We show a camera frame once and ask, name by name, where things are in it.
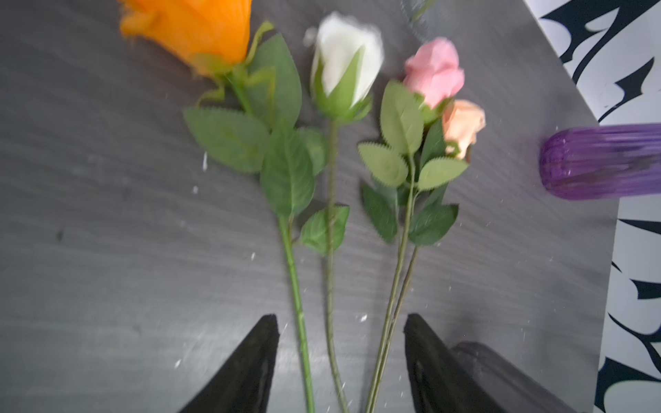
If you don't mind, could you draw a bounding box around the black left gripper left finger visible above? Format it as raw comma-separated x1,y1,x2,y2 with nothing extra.
182,314,280,413

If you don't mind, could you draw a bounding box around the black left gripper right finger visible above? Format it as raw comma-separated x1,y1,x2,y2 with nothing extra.
404,313,504,413

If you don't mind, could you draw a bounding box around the purple blue glass vase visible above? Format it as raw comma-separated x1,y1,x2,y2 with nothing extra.
539,123,660,201

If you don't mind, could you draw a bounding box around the peach artificial rose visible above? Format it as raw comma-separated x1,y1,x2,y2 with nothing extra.
359,99,485,412

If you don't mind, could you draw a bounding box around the small pink artificial rose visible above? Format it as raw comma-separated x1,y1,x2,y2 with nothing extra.
358,38,473,412

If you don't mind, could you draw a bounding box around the cream artificial rose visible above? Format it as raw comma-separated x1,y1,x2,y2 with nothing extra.
308,12,385,412

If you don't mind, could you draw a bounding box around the smoky pink glass vase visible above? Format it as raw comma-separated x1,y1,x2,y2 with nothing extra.
450,342,576,413

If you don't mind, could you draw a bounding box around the clear ribbed glass vase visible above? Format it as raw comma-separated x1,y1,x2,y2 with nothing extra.
400,0,437,41

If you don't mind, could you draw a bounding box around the orange artificial rose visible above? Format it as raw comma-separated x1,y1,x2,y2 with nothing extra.
120,1,316,411

